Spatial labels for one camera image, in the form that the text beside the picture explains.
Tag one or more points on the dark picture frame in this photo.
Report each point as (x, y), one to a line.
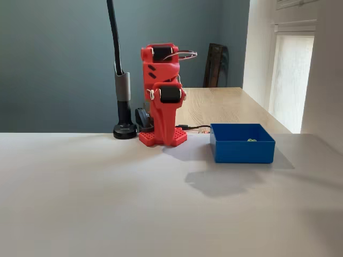
(214, 67)

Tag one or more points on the white blind housing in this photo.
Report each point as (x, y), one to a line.
(294, 26)

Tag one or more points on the black camera stand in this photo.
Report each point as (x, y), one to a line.
(124, 132)

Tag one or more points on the light wooden table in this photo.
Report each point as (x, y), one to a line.
(227, 107)

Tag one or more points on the white window blind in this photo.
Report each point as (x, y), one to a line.
(292, 80)

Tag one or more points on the blue plastic box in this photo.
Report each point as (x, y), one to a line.
(241, 152)

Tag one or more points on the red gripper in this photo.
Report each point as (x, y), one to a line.
(164, 113)

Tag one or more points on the black table clamp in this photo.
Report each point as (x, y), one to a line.
(142, 117)

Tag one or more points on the grey sleeve on stand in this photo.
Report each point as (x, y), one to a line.
(122, 88)

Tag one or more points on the red robot arm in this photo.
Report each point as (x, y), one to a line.
(160, 71)

